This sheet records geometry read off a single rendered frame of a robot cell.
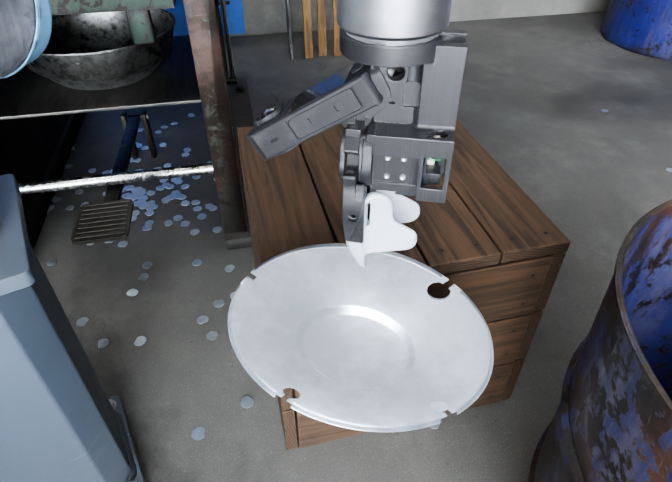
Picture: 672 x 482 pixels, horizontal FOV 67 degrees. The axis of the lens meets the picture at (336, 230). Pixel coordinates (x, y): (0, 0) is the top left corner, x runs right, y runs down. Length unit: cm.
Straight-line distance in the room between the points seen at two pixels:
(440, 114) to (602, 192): 115
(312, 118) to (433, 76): 9
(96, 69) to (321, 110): 82
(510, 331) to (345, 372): 28
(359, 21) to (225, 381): 72
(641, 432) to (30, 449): 61
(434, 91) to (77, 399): 53
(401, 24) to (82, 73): 90
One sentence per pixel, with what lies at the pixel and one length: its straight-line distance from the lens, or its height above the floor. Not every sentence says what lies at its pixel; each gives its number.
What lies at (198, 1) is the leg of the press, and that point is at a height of 52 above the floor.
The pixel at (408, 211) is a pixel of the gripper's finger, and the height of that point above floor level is 48.
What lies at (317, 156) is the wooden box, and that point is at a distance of 79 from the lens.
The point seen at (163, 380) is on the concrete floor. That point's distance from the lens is 96.
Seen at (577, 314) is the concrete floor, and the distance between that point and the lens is 111.
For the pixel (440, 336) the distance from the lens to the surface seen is 54.
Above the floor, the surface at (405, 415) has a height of 20.
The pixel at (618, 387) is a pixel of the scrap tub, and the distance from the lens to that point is 43.
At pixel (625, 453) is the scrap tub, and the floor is 41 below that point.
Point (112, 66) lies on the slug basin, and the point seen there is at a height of 37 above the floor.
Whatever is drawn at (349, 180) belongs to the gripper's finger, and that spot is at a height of 55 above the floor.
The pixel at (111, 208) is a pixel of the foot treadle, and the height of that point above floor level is 16.
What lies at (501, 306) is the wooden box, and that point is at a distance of 72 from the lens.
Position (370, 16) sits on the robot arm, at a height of 66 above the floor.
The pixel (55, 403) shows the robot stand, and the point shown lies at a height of 26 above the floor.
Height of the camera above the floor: 75
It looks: 39 degrees down
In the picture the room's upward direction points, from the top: straight up
